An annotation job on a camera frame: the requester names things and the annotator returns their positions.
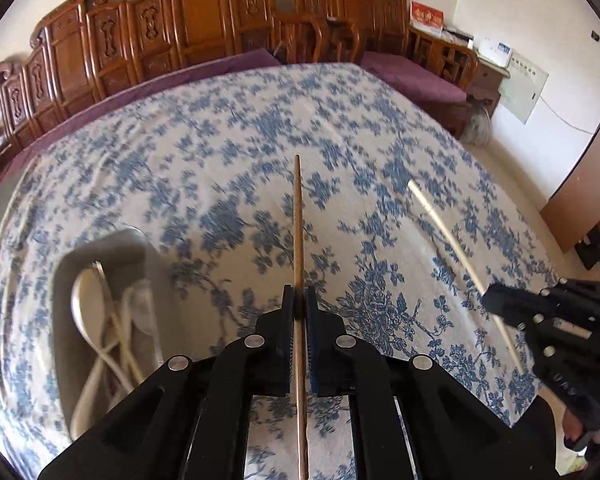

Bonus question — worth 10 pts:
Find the white router box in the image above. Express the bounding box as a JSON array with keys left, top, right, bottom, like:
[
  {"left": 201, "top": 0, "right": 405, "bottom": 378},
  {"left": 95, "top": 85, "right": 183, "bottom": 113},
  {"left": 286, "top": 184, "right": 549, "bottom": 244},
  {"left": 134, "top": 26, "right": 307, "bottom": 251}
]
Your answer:
[{"left": 478, "top": 38, "right": 513, "bottom": 68}]

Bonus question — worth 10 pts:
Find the person's right hand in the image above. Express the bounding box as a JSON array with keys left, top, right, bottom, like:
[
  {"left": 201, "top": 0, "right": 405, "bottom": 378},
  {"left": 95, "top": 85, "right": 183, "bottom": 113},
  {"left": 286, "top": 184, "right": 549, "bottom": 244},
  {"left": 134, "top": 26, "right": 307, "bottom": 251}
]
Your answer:
[{"left": 562, "top": 408, "right": 600, "bottom": 463}]

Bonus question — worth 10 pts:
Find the purple armchair cushion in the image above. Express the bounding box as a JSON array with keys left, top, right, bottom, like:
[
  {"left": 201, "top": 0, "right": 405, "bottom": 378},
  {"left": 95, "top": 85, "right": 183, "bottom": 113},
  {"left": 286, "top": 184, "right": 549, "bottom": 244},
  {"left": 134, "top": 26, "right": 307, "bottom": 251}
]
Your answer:
[{"left": 361, "top": 51, "right": 467, "bottom": 104}]

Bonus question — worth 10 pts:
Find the cream chopstick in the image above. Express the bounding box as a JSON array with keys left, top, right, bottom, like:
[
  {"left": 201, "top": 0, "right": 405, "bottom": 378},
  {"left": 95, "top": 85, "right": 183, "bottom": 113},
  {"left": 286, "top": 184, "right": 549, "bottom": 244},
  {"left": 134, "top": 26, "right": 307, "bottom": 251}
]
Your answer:
[{"left": 406, "top": 179, "right": 527, "bottom": 373}]

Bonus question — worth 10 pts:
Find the purple sofa cushion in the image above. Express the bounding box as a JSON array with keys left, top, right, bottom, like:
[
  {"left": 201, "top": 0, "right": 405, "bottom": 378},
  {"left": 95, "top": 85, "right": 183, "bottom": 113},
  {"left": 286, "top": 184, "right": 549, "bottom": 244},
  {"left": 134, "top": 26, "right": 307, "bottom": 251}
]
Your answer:
[{"left": 0, "top": 48, "right": 282, "bottom": 206}]

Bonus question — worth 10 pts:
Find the blue floral tablecloth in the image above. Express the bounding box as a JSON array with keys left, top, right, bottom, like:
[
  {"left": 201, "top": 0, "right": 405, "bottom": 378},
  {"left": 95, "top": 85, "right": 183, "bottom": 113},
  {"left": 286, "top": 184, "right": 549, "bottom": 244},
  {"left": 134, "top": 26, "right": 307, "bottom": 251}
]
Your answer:
[{"left": 0, "top": 64, "right": 555, "bottom": 479}]

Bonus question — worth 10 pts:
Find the grey metal utensil tray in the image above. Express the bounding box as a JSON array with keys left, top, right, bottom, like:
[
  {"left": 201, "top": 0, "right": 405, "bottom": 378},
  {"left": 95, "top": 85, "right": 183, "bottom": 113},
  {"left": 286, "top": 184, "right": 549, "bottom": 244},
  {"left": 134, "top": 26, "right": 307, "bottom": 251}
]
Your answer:
[{"left": 50, "top": 228, "right": 186, "bottom": 440}]

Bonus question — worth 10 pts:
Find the wooden side table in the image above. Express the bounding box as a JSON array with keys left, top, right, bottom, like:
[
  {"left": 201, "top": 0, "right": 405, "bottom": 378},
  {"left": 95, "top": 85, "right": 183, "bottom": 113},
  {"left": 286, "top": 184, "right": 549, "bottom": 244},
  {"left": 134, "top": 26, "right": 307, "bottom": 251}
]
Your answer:
[{"left": 466, "top": 58, "right": 509, "bottom": 117}]

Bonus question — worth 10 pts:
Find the red card on table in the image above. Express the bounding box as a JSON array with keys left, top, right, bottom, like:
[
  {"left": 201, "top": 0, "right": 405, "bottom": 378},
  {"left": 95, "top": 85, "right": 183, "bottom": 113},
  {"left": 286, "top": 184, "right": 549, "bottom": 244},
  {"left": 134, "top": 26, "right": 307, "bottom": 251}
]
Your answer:
[{"left": 410, "top": 1, "right": 444, "bottom": 32}]

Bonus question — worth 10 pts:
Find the white plastic spork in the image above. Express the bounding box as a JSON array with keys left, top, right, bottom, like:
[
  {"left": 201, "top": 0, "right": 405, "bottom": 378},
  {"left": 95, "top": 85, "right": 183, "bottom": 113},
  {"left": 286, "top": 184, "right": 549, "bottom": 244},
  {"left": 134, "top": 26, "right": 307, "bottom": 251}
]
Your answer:
[{"left": 69, "top": 278, "right": 157, "bottom": 439}]

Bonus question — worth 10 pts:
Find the brown wooden chopstick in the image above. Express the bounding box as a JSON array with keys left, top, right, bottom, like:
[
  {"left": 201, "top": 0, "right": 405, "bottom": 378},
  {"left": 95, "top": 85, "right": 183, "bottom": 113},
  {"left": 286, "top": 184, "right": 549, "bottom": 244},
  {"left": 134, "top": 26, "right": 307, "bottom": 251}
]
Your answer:
[{"left": 292, "top": 155, "right": 309, "bottom": 480}]

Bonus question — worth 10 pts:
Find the white wall panel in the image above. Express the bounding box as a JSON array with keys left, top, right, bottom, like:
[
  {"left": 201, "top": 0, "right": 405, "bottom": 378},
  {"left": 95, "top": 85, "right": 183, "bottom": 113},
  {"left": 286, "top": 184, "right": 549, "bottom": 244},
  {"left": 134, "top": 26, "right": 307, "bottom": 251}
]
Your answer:
[{"left": 498, "top": 50, "right": 548, "bottom": 124}]

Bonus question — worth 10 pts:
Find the small fluffy dog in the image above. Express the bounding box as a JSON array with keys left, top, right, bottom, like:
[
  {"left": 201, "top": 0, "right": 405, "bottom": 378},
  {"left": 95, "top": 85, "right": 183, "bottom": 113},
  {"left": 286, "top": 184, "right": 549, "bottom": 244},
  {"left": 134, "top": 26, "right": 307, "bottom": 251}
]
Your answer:
[{"left": 460, "top": 100, "right": 492, "bottom": 146}]

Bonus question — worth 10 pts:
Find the carved wooden sofa bench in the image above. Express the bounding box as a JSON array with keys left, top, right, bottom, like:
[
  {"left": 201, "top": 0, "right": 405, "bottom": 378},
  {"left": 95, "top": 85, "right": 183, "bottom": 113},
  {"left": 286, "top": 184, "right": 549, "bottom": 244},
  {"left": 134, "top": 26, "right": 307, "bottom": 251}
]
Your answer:
[{"left": 0, "top": 0, "right": 326, "bottom": 181}]

